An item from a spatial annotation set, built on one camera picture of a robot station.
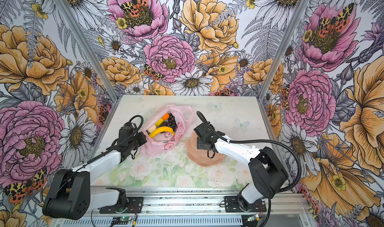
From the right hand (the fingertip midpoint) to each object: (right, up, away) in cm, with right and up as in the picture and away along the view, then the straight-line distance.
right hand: (205, 147), depth 88 cm
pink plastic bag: (-14, +19, +11) cm, 26 cm away
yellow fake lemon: (-30, +14, +14) cm, 36 cm away
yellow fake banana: (-28, +9, +9) cm, 31 cm away
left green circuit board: (-40, -30, -17) cm, 53 cm away
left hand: (-36, +4, +4) cm, 36 cm away
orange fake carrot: (-26, +17, +14) cm, 34 cm away
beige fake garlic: (-34, +10, +9) cm, 36 cm away
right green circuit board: (+21, -29, -16) cm, 40 cm away
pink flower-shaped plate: (-3, -7, +4) cm, 8 cm away
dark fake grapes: (-22, +14, +14) cm, 30 cm away
